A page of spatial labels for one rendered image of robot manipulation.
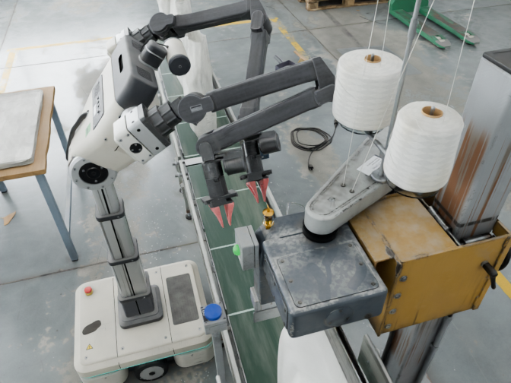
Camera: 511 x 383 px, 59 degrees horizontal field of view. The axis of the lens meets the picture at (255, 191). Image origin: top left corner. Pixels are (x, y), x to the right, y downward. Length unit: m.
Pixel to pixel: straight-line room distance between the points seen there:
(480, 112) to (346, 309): 0.53
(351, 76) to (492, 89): 0.30
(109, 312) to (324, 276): 1.54
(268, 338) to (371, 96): 1.28
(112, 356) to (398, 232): 1.51
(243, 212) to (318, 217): 1.54
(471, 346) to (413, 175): 1.83
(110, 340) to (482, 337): 1.91
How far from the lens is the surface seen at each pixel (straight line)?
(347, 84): 1.14
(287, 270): 1.07
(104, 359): 2.29
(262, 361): 2.03
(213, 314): 1.59
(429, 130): 0.94
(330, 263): 1.09
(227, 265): 2.33
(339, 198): 1.14
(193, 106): 1.25
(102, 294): 2.50
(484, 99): 1.10
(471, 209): 1.23
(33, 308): 2.94
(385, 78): 1.12
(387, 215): 1.24
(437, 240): 1.21
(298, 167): 3.53
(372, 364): 1.73
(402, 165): 0.99
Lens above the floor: 2.17
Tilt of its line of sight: 41 degrees down
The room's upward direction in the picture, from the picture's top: 1 degrees counter-clockwise
